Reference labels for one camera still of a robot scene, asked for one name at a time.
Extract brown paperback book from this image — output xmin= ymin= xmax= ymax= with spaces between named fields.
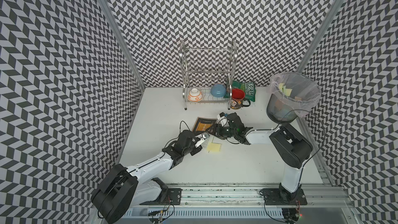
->
xmin=192 ymin=117 xmax=217 ymax=135

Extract mesh trash bin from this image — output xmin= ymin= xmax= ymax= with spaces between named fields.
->
xmin=266 ymin=94 xmax=297 ymax=124

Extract white orange bowl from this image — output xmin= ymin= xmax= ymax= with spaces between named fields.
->
xmin=188 ymin=88 xmax=203 ymax=102

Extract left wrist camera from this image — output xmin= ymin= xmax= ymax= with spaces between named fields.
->
xmin=195 ymin=132 xmax=210 ymax=148

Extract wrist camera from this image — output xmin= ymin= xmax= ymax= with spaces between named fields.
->
xmin=217 ymin=112 xmax=228 ymax=127
xmin=195 ymin=132 xmax=210 ymax=148

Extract blue bowl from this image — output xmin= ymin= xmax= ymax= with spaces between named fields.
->
xmin=210 ymin=84 xmax=227 ymax=98

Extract aluminium front rail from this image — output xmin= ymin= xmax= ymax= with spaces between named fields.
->
xmin=90 ymin=183 xmax=355 ymax=209

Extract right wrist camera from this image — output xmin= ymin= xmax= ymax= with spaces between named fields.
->
xmin=217 ymin=112 xmax=228 ymax=127

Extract green snack bag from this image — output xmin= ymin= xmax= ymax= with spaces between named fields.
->
xmin=232 ymin=80 xmax=256 ymax=102

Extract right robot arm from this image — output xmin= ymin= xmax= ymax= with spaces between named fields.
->
xmin=207 ymin=113 xmax=313 ymax=203

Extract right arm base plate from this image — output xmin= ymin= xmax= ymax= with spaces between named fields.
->
xmin=259 ymin=188 xmax=308 ymax=206

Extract red black mug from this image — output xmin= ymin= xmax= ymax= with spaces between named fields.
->
xmin=230 ymin=89 xmax=251 ymax=110

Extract metal dish rack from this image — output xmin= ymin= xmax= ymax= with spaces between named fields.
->
xmin=178 ymin=40 xmax=238 ymax=110

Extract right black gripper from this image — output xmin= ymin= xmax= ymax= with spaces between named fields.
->
xmin=205 ymin=123 xmax=237 ymax=139

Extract yellow notes in bin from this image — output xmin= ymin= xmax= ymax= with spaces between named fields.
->
xmin=278 ymin=83 xmax=292 ymax=97

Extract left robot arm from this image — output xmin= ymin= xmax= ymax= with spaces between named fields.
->
xmin=91 ymin=130 xmax=209 ymax=224

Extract yellow sticky note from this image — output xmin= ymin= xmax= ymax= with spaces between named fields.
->
xmin=207 ymin=143 xmax=221 ymax=153

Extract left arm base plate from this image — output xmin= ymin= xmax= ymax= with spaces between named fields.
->
xmin=140 ymin=188 xmax=182 ymax=205

